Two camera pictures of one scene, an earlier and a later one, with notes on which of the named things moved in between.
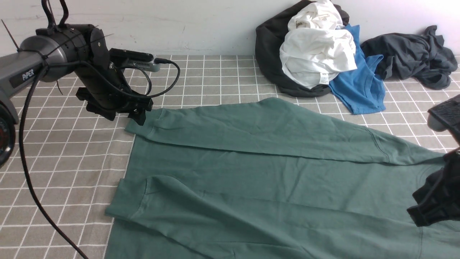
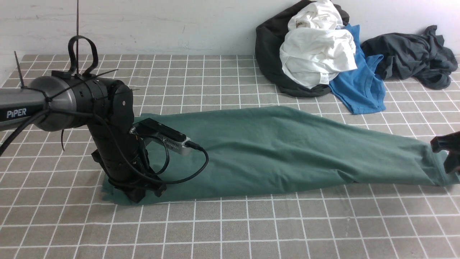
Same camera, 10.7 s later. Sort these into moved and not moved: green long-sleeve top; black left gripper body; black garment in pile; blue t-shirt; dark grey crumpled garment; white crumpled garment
Moved: black left gripper body; green long-sleeve top
Not moved: blue t-shirt; dark grey crumpled garment; white crumpled garment; black garment in pile
